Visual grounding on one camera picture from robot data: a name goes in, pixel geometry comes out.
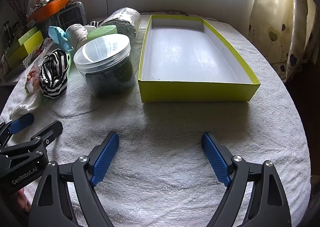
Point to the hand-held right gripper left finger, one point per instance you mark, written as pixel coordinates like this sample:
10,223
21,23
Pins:
105,159

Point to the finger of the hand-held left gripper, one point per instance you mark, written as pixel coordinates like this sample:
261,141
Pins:
47,132
21,123

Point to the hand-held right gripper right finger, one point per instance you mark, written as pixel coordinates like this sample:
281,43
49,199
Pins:
216,159

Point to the plain white sock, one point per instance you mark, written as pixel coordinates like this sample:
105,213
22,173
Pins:
25,105

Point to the clear packet with red print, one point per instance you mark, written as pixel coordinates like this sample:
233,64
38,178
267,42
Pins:
35,71

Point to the black and white striped sock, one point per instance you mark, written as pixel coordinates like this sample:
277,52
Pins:
53,76
94,23

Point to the round glass lid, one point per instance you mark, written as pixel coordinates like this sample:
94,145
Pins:
105,66

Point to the blue face mask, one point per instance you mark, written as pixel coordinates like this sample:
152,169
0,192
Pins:
58,36

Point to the grey knit sock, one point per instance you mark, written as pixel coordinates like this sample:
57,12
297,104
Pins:
77,34

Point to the yellow-green cardboard box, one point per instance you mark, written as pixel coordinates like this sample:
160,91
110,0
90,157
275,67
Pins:
187,56

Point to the person's left hand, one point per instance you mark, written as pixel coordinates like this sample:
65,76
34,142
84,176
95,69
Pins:
23,199

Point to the striped patterned box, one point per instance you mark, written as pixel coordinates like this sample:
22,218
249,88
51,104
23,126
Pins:
15,71

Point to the white towel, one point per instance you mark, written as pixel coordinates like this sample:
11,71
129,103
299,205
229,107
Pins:
162,122

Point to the lime green box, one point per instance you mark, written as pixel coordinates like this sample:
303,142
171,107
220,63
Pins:
25,46

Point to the light green bottle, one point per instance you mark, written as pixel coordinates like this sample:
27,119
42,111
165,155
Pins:
102,31

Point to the dried twigs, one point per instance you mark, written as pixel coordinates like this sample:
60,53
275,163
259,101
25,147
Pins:
17,6

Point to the orange basket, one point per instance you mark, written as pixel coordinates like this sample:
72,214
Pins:
50,8

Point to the grey fan heater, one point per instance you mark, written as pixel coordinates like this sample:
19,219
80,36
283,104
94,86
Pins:
72,15

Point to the plastic-wrapped dotted cloth roll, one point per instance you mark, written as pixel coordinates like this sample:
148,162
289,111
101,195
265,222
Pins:
125,20

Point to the cream curtain with hearts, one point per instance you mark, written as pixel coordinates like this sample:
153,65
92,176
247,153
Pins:
275,16

